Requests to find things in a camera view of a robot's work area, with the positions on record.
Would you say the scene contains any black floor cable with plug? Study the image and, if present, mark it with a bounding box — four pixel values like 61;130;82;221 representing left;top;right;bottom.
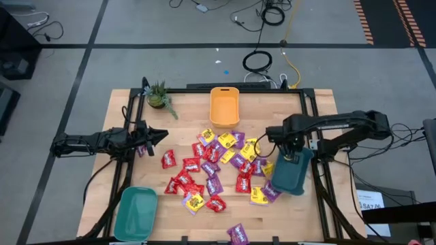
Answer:
27;20;65;42

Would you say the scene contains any yellow cable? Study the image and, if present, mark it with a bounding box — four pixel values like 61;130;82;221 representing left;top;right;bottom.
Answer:
279;0;302;90

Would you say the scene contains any thick black cable coil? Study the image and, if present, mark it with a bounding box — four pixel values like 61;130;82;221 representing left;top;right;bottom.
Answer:
260;5;286;27

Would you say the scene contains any light teal plastic bin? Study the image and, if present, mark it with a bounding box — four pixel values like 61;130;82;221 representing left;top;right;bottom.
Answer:
113;186;159;242

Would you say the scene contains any orange plastic bin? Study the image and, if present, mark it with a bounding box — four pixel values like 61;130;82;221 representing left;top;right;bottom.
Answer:
208;86;240;129

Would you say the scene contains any potted succulent plant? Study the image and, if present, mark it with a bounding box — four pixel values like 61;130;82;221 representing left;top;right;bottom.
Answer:
142;80;179;120

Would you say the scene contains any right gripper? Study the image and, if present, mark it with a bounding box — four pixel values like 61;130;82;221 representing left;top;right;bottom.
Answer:
273;131;306;160

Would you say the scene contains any yellow candy pack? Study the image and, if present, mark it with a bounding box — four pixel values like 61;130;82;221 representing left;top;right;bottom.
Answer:
261;161;275;178
245;137;262;154
197;128;217;147
181;193;206;216
219;148;236;165
217;131;238;150
239;141;258;163
249;186;270;207

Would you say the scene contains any black box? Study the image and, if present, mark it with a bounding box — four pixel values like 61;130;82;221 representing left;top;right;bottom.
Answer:
0;81;21;137

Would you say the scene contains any grey box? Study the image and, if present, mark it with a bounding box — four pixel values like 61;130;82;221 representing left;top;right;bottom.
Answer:
354;182;418;245

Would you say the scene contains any thin black cable coil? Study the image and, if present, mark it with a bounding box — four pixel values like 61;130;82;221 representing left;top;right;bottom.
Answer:
242;50;273;74

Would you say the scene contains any white cable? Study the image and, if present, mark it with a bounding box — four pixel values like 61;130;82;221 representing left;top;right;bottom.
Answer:
243;71;289;89
12;11;50;28

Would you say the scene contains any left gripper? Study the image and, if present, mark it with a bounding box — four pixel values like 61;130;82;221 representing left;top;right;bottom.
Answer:
131;119;170;158

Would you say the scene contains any red Skittles candy pack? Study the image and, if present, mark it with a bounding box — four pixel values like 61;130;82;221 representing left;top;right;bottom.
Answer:
205;195;228;214
163;177;181;195
161;148;178;170
238;159;255;176
183;182;206;198
235;174;252;194
175;169;195;186
203;146;221;164
191;142;206;158
182;157;202;173

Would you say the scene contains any dark teal plastic bin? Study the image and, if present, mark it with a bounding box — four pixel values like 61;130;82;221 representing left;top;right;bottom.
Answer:
270;146;315;197

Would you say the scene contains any black cabinet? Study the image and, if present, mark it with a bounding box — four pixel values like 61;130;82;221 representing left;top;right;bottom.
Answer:
0;6;42;81

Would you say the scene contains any white paper sheet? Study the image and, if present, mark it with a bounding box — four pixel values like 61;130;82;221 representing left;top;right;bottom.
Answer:
356;189;392;238

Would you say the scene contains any black orange-striped floor mat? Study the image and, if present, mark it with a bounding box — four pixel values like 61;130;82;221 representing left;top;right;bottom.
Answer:
352;0;436;48

